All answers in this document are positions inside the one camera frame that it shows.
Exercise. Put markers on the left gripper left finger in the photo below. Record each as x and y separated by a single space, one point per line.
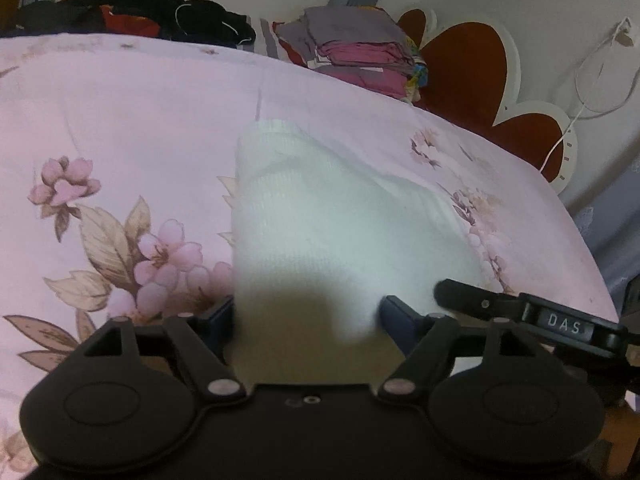
217 324

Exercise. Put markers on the pink floral bedspread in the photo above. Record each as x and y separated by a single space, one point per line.
118 173

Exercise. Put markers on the pile of black clothes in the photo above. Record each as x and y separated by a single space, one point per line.
194 21

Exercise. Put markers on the striped bed sheet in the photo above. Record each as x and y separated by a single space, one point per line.
266 42

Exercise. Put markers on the white knitted cloth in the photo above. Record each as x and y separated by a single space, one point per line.
319 241

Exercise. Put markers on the red white headboard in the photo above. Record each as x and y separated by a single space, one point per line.
474 78

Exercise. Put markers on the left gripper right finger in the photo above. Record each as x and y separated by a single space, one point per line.
405 326

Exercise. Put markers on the stack of folded clothes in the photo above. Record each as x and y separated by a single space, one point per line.
360 45

